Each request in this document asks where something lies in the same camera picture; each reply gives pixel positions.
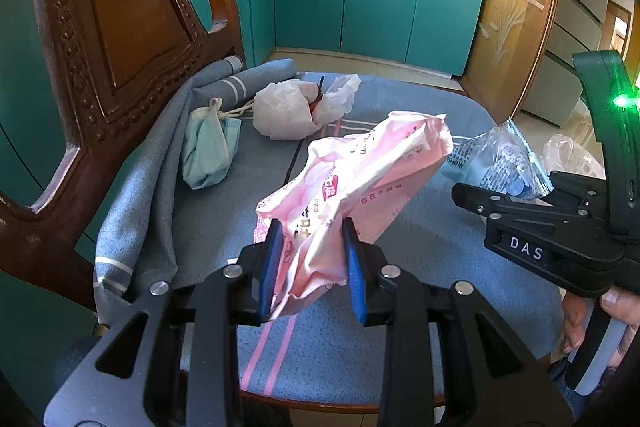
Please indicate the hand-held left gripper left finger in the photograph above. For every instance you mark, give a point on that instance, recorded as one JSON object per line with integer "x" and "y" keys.
{"x": 267, "y": 272}

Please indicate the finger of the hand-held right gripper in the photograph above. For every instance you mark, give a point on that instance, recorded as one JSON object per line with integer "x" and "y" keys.
{"x": 550, "y": 247}
{"x": 500, "y": 197}

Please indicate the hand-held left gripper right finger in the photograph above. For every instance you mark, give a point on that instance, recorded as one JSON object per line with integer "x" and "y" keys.
{"x": 354, "y": 277}

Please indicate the clear printed plastic wrapper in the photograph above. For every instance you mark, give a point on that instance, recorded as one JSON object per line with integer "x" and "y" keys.
{"x": 500, "y": 162}

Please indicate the pink plastic packet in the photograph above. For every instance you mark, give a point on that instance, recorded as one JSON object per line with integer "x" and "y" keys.
{"x": 350, "y": 187}

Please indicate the person's right hand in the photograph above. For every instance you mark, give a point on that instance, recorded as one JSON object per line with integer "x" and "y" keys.
{"x": 622, "y": 307}

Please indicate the blue striped towel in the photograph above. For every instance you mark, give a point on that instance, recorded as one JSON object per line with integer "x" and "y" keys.
{"x": 215, "y": 217}

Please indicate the grey refrigerator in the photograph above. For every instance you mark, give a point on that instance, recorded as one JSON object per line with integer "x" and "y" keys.
{"x": 565, "y": 32}

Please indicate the blue face mask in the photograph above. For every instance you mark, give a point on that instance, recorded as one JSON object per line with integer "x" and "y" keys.
{"x": 205, "y": 152}

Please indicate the wooden glass door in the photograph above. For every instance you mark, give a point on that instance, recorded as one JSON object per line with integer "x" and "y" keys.
{"x": 510, "y": 32}

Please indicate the white plastic bag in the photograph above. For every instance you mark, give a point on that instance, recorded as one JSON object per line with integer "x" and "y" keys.
{"x": 285, "y": 112}

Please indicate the carved wooden chair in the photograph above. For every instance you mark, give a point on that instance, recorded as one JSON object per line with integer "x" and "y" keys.
{"x": 115, "y": 7}

